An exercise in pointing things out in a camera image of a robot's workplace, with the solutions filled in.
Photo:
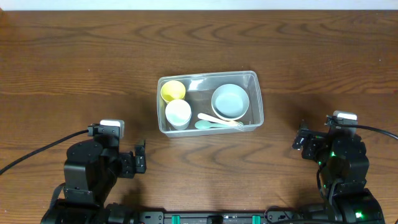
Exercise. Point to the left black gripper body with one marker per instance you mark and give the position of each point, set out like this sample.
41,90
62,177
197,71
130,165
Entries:
138,159

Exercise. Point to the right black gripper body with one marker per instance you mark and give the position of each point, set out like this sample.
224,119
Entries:
301,139

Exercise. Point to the white plastic cup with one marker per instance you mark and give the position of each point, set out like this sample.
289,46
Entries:
178,112

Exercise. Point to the yellow plastic cup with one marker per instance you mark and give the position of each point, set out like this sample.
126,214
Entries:
173,90

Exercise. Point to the mint green plastic spoon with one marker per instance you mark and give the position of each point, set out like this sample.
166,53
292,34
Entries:
204,124

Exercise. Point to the pink plastic fork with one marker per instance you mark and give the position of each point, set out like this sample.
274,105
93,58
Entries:
209,118

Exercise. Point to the grey plastic bowl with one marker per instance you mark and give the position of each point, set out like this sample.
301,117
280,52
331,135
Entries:
230,95

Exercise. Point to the grey plastic cup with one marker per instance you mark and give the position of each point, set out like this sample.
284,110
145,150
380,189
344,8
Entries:
180,126

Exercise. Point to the white plastic bowl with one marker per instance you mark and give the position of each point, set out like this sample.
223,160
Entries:
230,114

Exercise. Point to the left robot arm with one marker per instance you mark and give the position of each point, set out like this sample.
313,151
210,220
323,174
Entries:
91,170

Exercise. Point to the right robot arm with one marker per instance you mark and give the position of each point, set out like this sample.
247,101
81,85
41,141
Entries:
341,176

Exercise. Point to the clear plastic container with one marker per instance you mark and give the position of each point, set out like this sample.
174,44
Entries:
199,90

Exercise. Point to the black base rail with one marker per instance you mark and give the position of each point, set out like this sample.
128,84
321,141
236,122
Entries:
271,216

